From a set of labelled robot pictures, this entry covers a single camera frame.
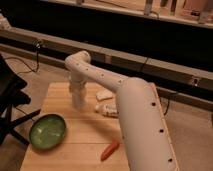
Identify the white ceramic cup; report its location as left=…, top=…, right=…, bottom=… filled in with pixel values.
left=72, top=91, right=85, bottom=109

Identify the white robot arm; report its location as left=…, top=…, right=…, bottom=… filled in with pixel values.
left=65, top=51, right=179, bottom=171

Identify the white plastic bottle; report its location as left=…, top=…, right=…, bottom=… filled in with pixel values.
left=94, top=104, right=118, bottom=118

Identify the green bowl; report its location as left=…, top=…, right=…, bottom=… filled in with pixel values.
left=29, top=114, right=66, bottom=150

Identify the wooden table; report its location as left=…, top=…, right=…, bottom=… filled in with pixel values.
left=20, top=83, right=130, bottom=171

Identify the black office chair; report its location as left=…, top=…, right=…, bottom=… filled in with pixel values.
left=0, top=54, right=40, bottom=145

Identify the orange carrot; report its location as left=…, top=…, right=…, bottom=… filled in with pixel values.
left=100, top=141, right=120, bottom=161

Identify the black floor cable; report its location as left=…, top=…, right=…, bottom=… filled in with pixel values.
left=3, top=39, right=44, bottom=76

